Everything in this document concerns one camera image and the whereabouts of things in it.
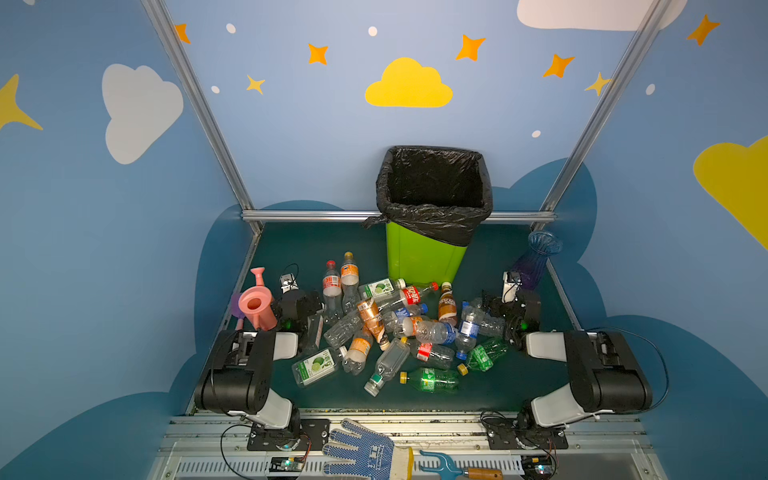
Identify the red cola bottle lying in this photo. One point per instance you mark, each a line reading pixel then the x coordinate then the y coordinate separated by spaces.
pixel 410 295

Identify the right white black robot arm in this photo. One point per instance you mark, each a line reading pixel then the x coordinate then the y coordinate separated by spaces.
pixel 604 376

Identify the purple glass vase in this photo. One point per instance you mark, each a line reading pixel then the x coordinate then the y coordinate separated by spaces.
pixel 531 265

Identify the teal garden fork wooden handle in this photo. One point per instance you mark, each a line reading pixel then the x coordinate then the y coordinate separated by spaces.
pixel 448 470

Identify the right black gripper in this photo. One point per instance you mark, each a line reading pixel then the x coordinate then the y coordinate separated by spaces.
pixel 496 306

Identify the blue dotted work glove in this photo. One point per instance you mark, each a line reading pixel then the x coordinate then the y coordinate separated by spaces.
pixel 358 452

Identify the blue Pepsi label bottle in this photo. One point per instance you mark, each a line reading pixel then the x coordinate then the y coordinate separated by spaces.
pixel 468 330

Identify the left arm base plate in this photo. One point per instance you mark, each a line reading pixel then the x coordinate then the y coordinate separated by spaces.
pixel 312 434

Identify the orange Fanta bottle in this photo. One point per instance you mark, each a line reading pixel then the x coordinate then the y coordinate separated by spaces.
pixel 349 283

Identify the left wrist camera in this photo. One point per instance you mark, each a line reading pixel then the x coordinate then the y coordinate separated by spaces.
pixel 288 282

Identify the large lime label bottle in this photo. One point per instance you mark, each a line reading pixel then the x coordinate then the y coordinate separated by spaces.
pixel 318 366

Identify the purple plastic item behind can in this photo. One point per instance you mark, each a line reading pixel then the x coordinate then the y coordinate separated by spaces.
pixel 236 312

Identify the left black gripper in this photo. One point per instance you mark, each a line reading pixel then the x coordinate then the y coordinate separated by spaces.
pixel 309 321

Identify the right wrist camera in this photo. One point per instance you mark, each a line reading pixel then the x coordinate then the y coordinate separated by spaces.
pixel 512 282

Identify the clear bottle green label front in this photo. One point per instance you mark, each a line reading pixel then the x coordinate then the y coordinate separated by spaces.
pixel 388 364

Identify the black bin liner bag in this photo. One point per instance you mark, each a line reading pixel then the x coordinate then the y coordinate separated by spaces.
pixel 442 193

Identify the pink plastic watering can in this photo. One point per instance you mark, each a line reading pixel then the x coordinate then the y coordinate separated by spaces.
pixel 256 303

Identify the green Sprite bottle yellow cap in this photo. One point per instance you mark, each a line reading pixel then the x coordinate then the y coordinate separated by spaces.
pixel 430 380

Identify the orange label bottle front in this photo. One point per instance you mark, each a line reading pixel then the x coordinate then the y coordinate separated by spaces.
pixel 356 356

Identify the lime label bottle near bin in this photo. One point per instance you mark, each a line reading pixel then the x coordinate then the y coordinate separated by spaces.
pixel 381 288

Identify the clear bottle white cap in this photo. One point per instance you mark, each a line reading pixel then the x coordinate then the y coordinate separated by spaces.
pixel 488 325

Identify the left green circuit board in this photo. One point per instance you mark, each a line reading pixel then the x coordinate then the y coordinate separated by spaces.
pixel 286 465

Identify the red label bottle lying front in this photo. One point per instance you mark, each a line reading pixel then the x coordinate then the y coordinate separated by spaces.
pixel 432 355

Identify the green plastic trash bin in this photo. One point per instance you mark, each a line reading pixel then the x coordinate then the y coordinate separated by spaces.
pixel 420 260

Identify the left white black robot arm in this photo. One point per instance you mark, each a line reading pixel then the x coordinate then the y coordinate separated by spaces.
pixel 236 379

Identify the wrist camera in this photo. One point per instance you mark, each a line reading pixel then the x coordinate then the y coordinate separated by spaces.
pixel 288 282
pixel 512 282

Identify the small green Sprite bottle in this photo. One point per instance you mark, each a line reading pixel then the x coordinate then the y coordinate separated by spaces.
pixel 484 356

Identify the green circuit board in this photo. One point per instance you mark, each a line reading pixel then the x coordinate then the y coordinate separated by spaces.
pixel 536 467
pixel 286 465

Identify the orange red label bottle centre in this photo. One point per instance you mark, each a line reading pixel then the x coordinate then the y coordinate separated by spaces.
pixel 404 326

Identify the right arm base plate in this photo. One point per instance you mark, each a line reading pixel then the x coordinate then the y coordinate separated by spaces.
pixel 505 433

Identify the clear bottle blue cap centre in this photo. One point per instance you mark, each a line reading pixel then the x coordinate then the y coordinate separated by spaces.
pixel 435 332

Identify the clear ribbed water bottle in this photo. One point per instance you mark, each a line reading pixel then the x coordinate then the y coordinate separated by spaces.
pixel 343 330

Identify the brown Nescafe bottle lying centre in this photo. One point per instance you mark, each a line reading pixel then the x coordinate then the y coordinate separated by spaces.
pixel 371 317

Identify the right green circuit board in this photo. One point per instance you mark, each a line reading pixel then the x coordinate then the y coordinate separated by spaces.
pixel 536 467

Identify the brown Nescafe bottle white cap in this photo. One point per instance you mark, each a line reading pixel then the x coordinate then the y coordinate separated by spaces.
pixel 447 308

